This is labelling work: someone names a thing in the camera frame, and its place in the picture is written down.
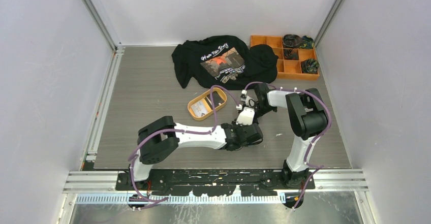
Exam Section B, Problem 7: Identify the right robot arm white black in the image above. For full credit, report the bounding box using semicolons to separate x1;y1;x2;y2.
253;82;332;189

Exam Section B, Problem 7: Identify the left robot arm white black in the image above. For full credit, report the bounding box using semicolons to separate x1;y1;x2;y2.
128;116;263;190

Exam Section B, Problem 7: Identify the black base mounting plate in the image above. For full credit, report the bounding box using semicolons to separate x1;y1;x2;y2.
115;169;315;197

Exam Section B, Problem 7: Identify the orange wooden compartment tray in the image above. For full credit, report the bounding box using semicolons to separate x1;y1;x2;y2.
250;35;320;80

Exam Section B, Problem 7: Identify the dark sock middle compartment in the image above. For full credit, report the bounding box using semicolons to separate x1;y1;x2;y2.
283;48;299;60

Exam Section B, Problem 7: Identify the black printed t-shirt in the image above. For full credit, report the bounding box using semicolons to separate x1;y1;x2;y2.
171;35;279;90

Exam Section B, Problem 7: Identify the green patterned sock lower right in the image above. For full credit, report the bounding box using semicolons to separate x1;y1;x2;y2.
300;58;320;74

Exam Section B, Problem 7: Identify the dark rolled sock top left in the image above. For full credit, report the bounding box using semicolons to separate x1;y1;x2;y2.
282;34;303;48

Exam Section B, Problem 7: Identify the green rolled sock top right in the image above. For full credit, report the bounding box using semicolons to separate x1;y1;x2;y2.
299;36;315;49

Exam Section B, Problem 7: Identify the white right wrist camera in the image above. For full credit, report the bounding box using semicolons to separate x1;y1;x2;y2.
240;89;256;108

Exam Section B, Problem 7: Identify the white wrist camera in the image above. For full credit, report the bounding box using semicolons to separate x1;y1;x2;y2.
240;89;256;108
236;105;255;125

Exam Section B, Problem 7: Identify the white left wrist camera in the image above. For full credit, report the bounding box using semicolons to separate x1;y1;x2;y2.
236;105;255;125

